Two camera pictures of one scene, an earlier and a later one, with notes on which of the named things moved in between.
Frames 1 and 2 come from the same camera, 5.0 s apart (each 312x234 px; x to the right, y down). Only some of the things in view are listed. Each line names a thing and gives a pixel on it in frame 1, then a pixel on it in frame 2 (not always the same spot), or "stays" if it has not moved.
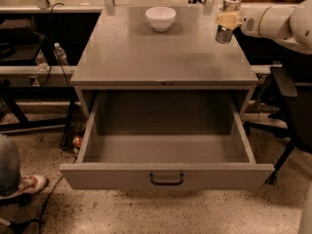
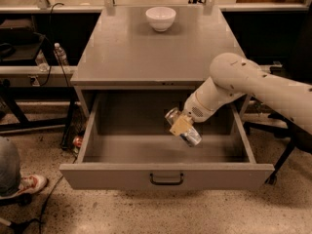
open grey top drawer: x=165 y=140 stays
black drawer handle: x=167 y=183 stays
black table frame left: x=11 y=95 stays
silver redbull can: x=224 y=34 to x=192 y=136
